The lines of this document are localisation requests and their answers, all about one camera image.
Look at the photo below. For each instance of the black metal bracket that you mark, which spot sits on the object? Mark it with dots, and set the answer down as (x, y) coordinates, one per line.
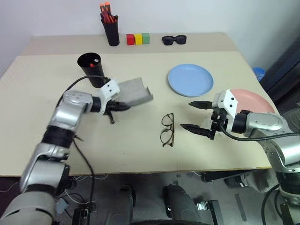
(211, 209)

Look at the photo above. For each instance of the dark rounded shape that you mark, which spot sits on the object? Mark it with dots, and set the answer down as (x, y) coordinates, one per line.
(180, 204)

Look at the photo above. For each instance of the dark furniture panel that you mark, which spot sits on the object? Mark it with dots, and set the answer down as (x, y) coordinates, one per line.
(283, 70)

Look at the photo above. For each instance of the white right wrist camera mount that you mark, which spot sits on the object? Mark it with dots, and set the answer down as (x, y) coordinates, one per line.
(228, 100)

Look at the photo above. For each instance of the orange-capped marker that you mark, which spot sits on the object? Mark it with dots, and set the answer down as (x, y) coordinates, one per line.
(102, 7)
(107, 5)

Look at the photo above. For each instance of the green block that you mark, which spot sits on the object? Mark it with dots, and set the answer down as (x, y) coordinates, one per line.
(146, 38)

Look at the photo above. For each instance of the tall black pen holder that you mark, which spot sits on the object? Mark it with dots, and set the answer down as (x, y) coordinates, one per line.
(112, 35)

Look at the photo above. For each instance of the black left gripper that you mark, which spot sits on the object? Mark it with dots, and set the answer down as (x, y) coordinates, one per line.
(111, 107)

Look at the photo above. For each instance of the dark-framed eyeglasses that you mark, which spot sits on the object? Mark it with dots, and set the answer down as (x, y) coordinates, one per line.
(167, 138)

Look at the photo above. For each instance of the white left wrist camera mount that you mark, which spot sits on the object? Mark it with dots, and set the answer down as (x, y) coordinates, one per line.
(110, 90)

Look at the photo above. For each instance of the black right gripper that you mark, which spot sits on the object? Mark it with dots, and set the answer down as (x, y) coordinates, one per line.
(216, 122)

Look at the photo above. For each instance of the black cup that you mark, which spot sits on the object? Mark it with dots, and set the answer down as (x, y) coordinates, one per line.
(95, 75)

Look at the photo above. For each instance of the grey cloth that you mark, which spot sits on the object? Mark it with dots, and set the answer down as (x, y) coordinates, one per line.
(134, 91)

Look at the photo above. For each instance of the yellow block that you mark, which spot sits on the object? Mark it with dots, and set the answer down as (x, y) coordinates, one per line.
(138, 39)

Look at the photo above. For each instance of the black electronics box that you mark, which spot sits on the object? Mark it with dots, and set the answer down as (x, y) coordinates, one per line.
(84, 214)

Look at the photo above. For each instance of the black table frame bar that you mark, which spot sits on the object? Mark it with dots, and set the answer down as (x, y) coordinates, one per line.
(225, 175)

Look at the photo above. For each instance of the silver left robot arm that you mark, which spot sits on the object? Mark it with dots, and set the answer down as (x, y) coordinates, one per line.
(70, 105)

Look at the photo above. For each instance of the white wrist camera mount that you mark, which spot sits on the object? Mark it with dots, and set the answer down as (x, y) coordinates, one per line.
(228, 100)
(110, 90)

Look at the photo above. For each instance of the blue round container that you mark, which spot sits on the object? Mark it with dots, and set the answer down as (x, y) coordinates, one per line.
(259, 73)

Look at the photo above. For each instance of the black sunglasses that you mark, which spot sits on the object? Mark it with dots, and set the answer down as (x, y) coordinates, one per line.
(167, 40)

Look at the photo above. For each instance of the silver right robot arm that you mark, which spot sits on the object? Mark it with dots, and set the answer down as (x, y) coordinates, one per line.
(264, 122)

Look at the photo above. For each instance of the pink plate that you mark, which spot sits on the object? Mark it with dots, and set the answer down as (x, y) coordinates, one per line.
(253, 100)

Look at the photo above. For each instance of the red block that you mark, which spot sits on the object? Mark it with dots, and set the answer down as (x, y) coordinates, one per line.
(130, 39)

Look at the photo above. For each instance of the blue plate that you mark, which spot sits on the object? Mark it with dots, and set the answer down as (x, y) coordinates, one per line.
(190, 80)

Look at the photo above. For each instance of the blue-grey small block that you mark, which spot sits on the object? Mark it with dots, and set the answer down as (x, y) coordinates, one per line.
(61, 205)

